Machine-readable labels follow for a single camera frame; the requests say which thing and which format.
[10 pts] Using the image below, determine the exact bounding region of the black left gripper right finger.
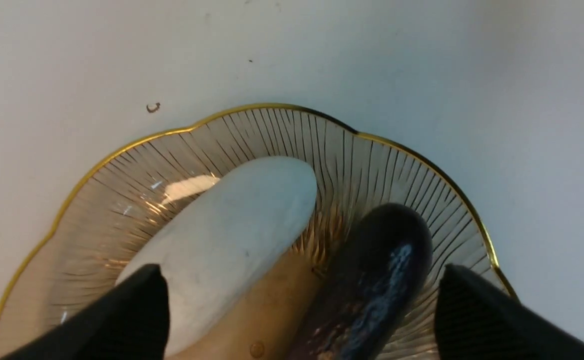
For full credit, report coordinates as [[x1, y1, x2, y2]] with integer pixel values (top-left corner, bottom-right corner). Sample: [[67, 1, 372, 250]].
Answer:
[[434, 264, 584, 360]]

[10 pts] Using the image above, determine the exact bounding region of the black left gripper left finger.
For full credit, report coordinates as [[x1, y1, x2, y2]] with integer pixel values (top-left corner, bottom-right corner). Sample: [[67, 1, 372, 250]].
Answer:
[[4, 264, 170, 360]]

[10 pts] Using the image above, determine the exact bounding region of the dark purple eggplant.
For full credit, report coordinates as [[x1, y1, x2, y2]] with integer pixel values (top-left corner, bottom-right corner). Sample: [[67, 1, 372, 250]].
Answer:
[[284, 203, 433, 360]]

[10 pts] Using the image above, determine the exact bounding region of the gold-rimmed glass plate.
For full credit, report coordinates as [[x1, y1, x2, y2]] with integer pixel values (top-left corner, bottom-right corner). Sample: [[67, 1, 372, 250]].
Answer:
[[0, 103, 516, 360]]

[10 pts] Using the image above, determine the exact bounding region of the white radish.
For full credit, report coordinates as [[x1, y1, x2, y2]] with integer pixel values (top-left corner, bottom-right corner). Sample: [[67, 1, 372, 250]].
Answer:
[[116, 156, 317, 357]]

